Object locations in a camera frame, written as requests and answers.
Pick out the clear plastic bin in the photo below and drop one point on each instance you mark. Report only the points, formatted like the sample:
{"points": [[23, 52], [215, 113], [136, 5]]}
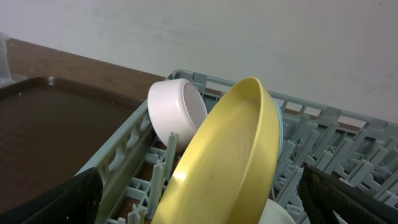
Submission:
{"points": [[6, 77]]}

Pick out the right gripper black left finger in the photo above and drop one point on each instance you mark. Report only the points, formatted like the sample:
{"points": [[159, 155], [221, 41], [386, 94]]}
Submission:
{"points": [[75, 201]]}

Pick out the dark brown tray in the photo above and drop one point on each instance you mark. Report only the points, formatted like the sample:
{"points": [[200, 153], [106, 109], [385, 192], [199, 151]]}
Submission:
{"points": [[50, 128]]}

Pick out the cream white cup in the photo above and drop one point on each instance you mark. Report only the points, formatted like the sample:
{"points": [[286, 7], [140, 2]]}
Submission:
{"points": [[273, 213]]}

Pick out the grey dishwasher rack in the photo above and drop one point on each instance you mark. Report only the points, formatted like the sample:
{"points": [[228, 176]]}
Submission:
{"points": [[136, 166]]}

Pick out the pink bowl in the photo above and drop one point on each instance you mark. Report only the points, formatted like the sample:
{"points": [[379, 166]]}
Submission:
{"points": [[176, 106]]}

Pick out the light blue bowl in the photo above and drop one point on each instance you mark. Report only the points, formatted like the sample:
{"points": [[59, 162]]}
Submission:
{"points": [[280, 128]]}

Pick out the yellow plate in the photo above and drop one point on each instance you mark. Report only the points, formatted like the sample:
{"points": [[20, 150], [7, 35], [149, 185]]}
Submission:
{"points": [[226, 172]]}

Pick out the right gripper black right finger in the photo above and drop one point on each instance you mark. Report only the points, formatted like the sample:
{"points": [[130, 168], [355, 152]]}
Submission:
{"points": [[324, 197]]}

